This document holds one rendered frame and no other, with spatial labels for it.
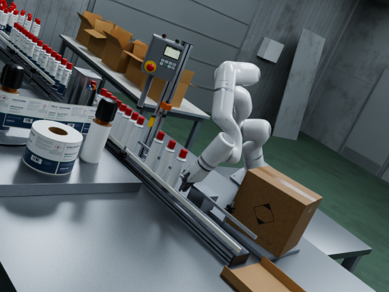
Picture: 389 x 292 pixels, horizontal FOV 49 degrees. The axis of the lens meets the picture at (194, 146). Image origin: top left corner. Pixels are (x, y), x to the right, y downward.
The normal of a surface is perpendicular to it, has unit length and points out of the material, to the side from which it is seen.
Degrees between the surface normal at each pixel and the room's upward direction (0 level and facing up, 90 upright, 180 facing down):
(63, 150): 90
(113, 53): 90
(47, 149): 90
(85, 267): 0
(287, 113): 77
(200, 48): 90
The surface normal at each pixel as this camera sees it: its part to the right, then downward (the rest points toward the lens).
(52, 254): 0.37, -0.88
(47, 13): 0.56, 0.46
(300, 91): 0.63, 0.25
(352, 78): -0.74, -0.10
